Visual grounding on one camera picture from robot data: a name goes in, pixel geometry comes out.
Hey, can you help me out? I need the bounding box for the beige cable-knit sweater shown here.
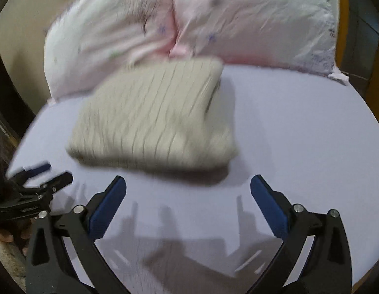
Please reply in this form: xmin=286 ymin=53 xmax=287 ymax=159
xmin=66 ymin=56 xmax=238 ymax=171

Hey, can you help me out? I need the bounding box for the left floral pink pillow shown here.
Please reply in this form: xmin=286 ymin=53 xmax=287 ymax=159
xmin=44 ymin=0 xmax=176 ymax=99

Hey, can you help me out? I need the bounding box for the right pink white pillow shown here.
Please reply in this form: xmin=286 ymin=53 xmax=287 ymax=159
xmin=170 ymin=0 xmax=348 ymax=82

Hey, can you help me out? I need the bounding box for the wooden bed frame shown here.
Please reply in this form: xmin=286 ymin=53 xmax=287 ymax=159
xmin=334 ymin=0 xmax=379 ymax=294

